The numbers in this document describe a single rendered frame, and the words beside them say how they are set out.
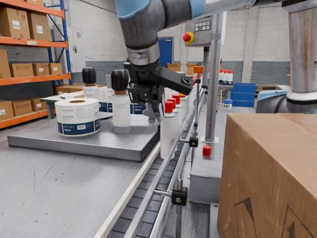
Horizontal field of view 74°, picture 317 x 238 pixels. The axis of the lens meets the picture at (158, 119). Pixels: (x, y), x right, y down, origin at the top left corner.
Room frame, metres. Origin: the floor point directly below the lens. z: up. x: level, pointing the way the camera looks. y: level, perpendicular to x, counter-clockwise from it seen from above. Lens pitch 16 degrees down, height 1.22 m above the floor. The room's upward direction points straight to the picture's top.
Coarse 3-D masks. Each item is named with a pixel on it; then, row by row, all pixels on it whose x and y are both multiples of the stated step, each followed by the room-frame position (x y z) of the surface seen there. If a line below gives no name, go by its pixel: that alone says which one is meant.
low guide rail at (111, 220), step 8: (152, 152) 0.66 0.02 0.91; (152, 160) 0.63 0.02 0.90; (144, 168) 0.55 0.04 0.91; (136, 176) 0.51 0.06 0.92; (136, 184) 0.48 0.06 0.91; (128, 192) 0.44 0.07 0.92; (120, 200) 0.41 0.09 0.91; (128, 200) 0.43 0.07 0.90; (120, 208) 0.39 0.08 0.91; (112, 216) 0.36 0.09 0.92; (104, 224) 0.33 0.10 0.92; (112, 224) 0.35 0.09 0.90; (104, 232) 0.32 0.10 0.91
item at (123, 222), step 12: (192, 120) 1.19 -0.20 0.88; (180, 144) 0.82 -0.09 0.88; (156, 156) 0.70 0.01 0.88; (156, 168) 0.62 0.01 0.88; (168, 168) 0.62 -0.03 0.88; (144, 180) 0.54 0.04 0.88; (168, 180) 0.54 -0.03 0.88; (144, 192) 0.49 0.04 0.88; (132, 204) 0.44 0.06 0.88; (156, 204) 0.44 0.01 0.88; (120, 216) 0.40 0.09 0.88; (132, 216) 0.40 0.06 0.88; (144, 216) 0.40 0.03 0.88; (156, 216) 0.40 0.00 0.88; (120, 228) 0.36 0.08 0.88; (144, 228) 0.36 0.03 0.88
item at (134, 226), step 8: (184, 120) 0.89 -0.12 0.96; (176, 136) 0.69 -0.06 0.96; (176, 144) 0.64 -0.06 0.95; (168, 152) 0.56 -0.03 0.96; (168, 160) 0.52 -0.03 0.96; (160, 168) 0.47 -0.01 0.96; (160, 176) 0.43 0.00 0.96; (152, 184) 0.40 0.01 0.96; (152, 192) 0.37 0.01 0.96; (144, 200) 0.34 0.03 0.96; (144, 208) 0.32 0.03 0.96; (136, 216) 0.30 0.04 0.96; (136, 224) 0.28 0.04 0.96; (128, 232) 0.27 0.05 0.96; (136, 232) 0.28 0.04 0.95
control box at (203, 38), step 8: (224, 16) 1.04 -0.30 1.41; (192, 24) 1.07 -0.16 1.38; (224, 24) 1.04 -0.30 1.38; (192, 32) 1.07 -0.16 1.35; (200, 32) 1.03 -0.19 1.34; (208, 32) 1.00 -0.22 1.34; (224, 32) 1.04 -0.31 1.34; (192, 40) 1.07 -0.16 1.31; (200, 40) 1.03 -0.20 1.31; (208, 40) 1.00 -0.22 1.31; (224, 40) 1.05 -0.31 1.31
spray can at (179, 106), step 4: (172, 96) 0.84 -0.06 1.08; (176, 96) 0.83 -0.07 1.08; (176, 100) 0.83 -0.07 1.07; (176, 104) 0.83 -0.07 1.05; (180, 104) 0.84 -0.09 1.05; (176, 108) 0.82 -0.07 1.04; (180, 108) 0.82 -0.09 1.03; (180, 112) 0.82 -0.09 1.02; (180, 116) 0.82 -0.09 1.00; (180, 120) 0.82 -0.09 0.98; (180, 124) 0.82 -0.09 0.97
